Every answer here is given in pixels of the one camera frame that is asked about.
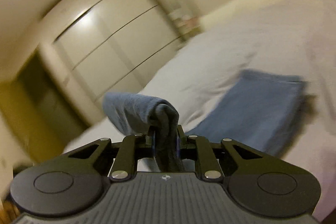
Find cluttered white shelf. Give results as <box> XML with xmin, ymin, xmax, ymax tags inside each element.
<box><xmin>167</xmin><ymin>0</ymin><xmax>204</xmax><ymax>42</ymax></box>

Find blue denim jeans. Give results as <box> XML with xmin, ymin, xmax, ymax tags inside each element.
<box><xmin>102</xmin><ymin>69</ymin><xmax>309</xmax><ymax>173</ymax></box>

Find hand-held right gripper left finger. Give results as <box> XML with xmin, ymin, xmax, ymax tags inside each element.
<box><xmin>64</xmin><ymin>125</ymin><xmax>158</xmax><ymax>182</ymax></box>

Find wooden door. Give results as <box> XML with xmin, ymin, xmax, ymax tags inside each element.
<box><xmin>14</xmin><ymin>52</ymin><xmax>91</xmax><ymax>164</ymax></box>

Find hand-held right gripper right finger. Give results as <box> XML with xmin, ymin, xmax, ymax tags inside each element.
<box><xmin>175</xmin><ymin>125</ymin><xmax>265</xmax><ymax>182</ymax></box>

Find white wardrobe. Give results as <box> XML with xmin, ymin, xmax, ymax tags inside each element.
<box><xmin>39</xmin><ymin>0</ymin><xmax>187</xmax><ymax>109</ymax></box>

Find lilac duvet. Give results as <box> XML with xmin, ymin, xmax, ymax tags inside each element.
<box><xmin>63</xmin><ymin>0</ymin><xmax>336</xmax><ymax>214</ymax></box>

